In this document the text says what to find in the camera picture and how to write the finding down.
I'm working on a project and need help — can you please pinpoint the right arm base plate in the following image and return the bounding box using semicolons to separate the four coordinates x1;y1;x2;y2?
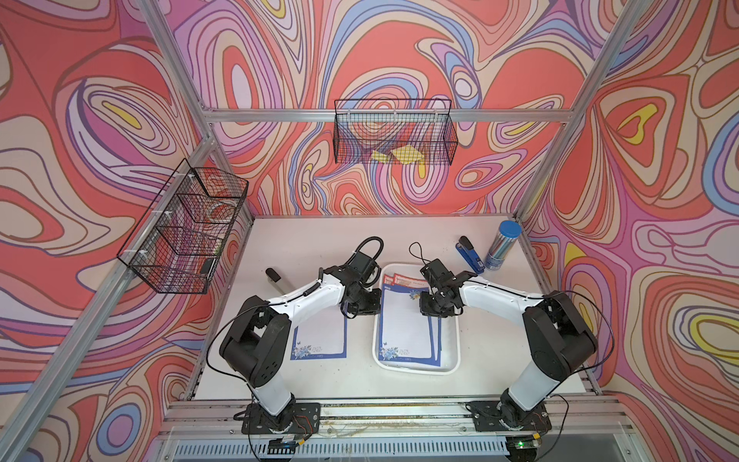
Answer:
464;400;552;434

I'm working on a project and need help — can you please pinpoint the blue stapler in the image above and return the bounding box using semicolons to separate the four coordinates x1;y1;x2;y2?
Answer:
455;236;486;275

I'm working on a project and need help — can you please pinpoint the red bordered stationery sheet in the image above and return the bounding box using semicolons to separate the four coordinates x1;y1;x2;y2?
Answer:
382;273;429;291

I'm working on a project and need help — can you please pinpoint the blue floral stationery sheet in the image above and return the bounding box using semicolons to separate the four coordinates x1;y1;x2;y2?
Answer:
290;308;348;361

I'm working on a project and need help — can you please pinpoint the back black wire basket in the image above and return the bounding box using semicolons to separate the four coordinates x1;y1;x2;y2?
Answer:
333;96;458;166

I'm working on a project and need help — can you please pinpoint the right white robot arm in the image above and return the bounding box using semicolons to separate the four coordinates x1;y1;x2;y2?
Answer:
420;259;598;429

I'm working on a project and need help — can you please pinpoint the blue lidded pen tube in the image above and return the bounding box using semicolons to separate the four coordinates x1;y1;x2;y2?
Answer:
484;221;523;271

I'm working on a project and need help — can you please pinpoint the aluminium frame rail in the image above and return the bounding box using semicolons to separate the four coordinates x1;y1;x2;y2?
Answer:
203;109;575;123

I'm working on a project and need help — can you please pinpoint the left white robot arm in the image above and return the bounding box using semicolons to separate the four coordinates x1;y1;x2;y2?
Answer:
219;263;380;418

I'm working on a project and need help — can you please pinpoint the black wire basket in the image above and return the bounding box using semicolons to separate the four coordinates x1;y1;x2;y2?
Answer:
333;96;458;166
117;160;248;295

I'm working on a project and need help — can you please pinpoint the yellow sticky note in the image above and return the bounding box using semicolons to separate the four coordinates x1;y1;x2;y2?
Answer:
392;144;425;165

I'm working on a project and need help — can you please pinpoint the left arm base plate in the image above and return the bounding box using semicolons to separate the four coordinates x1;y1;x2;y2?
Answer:
242;402;321;436

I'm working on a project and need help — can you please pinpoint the black white marker pen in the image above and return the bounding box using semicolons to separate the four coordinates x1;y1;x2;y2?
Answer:
265;268;288;295

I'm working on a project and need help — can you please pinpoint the left black wire basket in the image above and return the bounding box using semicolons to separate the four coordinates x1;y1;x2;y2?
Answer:
117;160;248;295

